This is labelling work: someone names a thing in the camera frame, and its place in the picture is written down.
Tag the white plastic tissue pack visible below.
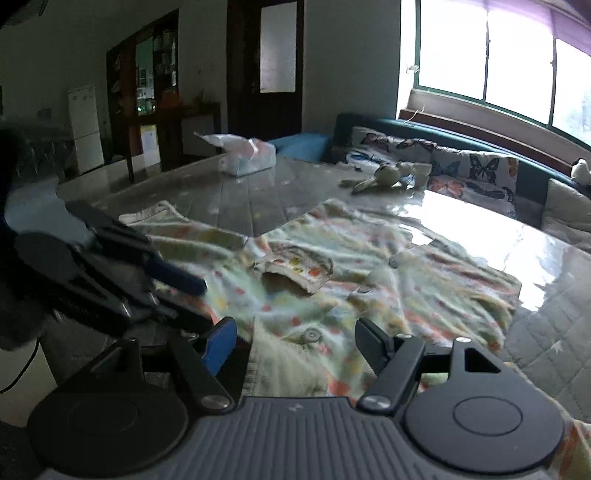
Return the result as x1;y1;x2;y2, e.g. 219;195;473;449
194;131;279;177

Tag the teal sofa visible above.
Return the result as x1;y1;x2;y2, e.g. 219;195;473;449
332;112;591;232

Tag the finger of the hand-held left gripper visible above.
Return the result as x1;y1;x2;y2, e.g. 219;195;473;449
65;199;208;297
90;272;220;340

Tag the purple curtain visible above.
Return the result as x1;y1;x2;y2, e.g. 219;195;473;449
480;0;591;48

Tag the grey quilted star mat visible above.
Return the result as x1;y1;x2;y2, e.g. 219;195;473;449
55;154;591;480

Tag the dark wooden cabinet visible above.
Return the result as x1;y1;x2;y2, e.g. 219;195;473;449
105;8;222;183

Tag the colourful printed children's shirt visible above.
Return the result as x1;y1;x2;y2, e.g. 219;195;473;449
119;198;591;480

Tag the butterfly print cushion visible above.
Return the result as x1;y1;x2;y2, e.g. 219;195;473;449
342;126;437;172
427;147;520;219

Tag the small pale plush toy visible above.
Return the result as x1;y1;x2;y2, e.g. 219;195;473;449
339;161;432;193

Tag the dark wooden door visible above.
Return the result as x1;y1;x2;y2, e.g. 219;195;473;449
226;0;306;140

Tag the black cable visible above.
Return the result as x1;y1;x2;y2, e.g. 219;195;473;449
0;339;43;396

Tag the green framed window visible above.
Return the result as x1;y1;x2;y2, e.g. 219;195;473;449
396;0;591;149

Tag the blue box stool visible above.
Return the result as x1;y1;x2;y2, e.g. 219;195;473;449
268;131;334;163

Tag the grey quilted cushion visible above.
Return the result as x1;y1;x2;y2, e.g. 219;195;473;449
540;178;591;254

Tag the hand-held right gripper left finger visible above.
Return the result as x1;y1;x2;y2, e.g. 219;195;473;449
65;316;238;412

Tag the white plush toy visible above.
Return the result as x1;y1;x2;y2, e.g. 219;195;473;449
570;158;591;186

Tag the white refrigerator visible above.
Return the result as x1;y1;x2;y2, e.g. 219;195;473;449
67;83;106;176

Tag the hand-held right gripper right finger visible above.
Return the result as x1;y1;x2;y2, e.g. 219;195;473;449
355;318;532;414

